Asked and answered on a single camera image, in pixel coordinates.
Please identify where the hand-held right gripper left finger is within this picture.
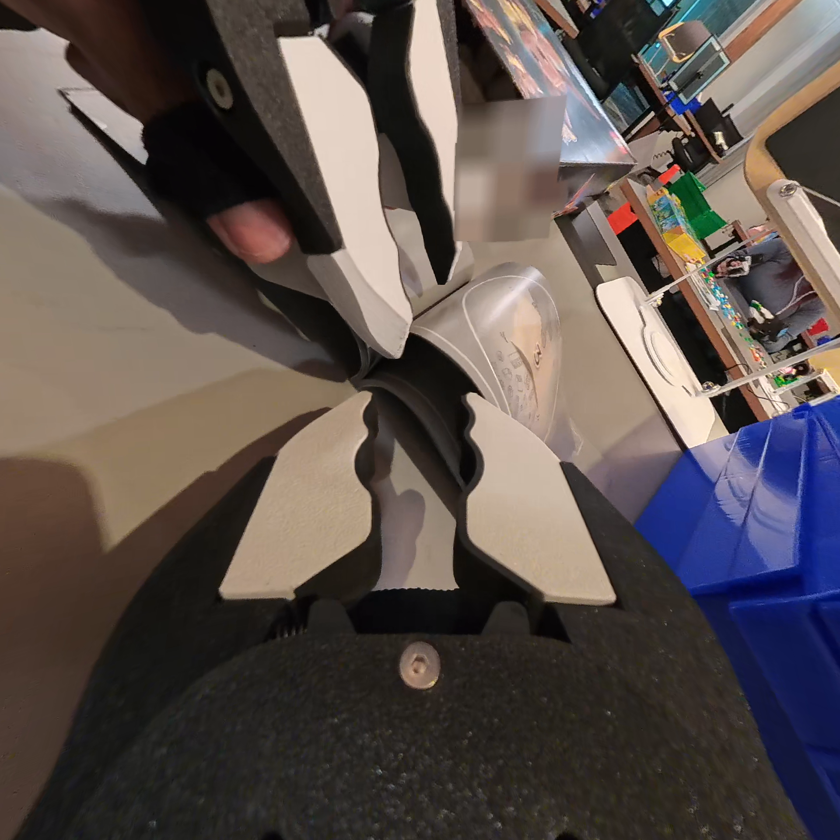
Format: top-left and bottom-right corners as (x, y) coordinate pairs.
(217, 392), (385, 605)

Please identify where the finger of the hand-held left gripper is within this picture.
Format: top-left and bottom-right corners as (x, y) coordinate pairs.
(276, 33), (418, 359)
(368, 0), (464, 286)

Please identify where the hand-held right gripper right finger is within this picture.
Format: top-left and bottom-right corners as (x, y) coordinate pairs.
(455, 392), (616, 609)

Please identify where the grey desk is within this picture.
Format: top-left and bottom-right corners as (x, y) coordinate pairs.
(0, 29), (716, 840)

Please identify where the person's left hand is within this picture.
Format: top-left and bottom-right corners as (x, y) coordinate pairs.
(0, 0), (295, 266)

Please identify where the colourful printed toy box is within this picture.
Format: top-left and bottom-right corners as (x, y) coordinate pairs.
(460, 0), (640, 217)

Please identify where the white curved board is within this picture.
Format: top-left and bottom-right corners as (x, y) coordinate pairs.
(598, 276), (725, 450)

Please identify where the wooden shelf unit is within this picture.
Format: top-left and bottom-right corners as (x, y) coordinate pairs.
(617, 158), (840, 421)

